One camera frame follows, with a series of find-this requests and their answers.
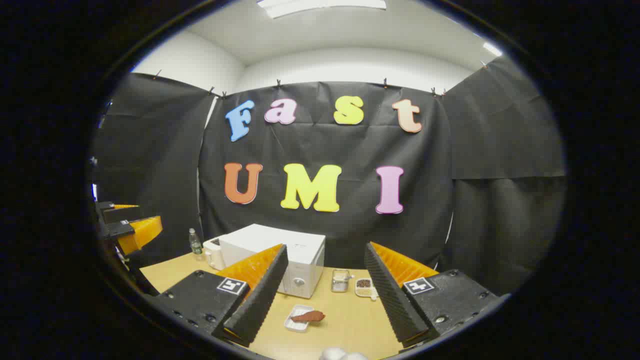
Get white toaster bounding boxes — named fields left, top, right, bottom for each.
left=202, top=236, right=226, bottom=271

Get white rectangular dish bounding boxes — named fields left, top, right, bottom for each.
left=283, top=304, right=315, bottom=333

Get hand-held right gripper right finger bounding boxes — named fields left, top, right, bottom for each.
left=364, top=241, right=501, bottom=349

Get brown chicken drumstick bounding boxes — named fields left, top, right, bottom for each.
left=290, top=310, right=326, bottom=323

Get clear plastic water bottle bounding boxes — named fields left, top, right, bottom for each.
left=188, top=228, right=203, bottom=261

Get white microwave oven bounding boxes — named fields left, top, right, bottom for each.
left=218, top=223, right=326, bottom=300

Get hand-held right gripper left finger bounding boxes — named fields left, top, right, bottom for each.
left=149, top=243, right=290, bottom=348

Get black backdrop cloth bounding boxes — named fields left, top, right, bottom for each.
left=90, top=55, right=568, bottom=301

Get large ceiling light panel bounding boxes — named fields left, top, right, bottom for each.
left=257, top=0, right=388, bottom=20

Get white divided dish of beans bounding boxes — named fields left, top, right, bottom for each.
left=355, top=278, right=379, bottom=301

